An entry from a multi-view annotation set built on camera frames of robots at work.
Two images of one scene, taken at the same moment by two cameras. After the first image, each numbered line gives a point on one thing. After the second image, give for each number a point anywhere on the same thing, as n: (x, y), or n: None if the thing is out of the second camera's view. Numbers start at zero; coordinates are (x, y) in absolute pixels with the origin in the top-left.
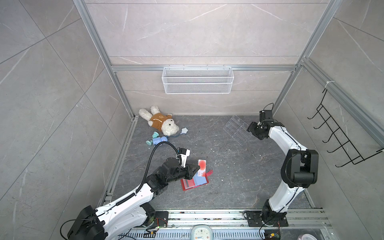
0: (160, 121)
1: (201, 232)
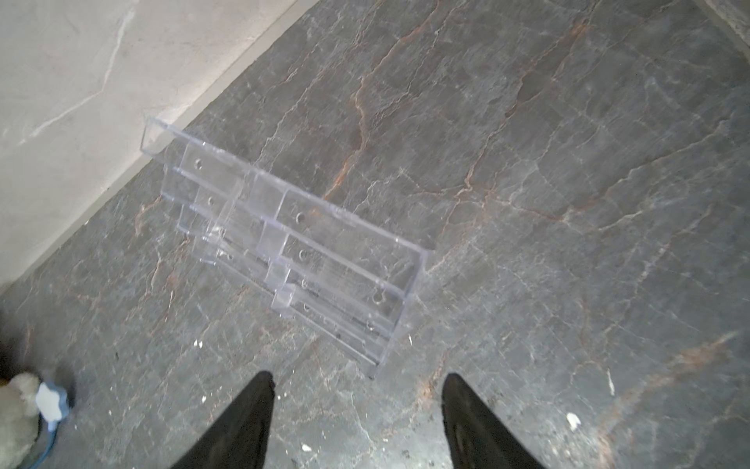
0: (20, 414)
1: None
